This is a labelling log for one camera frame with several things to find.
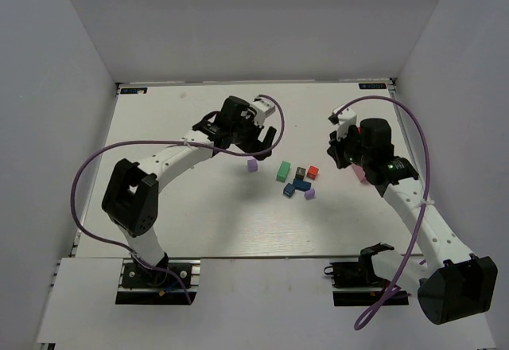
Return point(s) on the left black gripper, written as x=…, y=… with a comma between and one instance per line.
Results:
x=251, y=141

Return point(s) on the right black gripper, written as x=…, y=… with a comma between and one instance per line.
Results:
x=340, y=151

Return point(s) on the purple cube block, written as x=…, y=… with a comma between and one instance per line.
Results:
x=252, y=165

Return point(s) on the pink plastic box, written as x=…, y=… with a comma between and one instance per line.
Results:
x=360, y=173

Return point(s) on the green rectangular block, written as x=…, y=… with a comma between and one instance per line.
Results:
x=283, y=171

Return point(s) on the brown cube block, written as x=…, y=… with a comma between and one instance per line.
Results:
x=300, y=173

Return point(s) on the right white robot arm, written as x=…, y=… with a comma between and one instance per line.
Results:
x=453, y=283

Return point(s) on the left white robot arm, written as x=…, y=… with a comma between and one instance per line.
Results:
x=132, y=196

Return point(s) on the orange cube block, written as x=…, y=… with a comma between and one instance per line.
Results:
x=312, y=172

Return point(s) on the blue cube block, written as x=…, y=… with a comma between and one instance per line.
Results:
x=289, y=190

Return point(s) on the blue rectangular block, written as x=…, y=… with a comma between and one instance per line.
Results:
x=301, y=185

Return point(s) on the small purple block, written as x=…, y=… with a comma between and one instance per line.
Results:
x=310, y=194

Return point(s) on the right blue table label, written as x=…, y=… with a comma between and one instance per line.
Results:
x=372, y=86

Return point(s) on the blue table label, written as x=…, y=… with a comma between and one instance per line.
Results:
x=372, y=86
x=133, y=90

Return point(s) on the left blue table label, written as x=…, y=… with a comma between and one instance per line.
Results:
x=133, y=90

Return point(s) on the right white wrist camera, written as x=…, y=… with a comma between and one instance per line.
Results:
x=343, y=118

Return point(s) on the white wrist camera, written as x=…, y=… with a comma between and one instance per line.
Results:
x=343, y=118
x=262, y=108

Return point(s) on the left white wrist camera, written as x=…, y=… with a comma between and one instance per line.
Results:
x=262, y=108

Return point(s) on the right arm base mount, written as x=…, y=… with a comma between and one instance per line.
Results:
x=352, y=286

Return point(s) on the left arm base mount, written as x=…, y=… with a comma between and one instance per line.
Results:
x=138, y=286

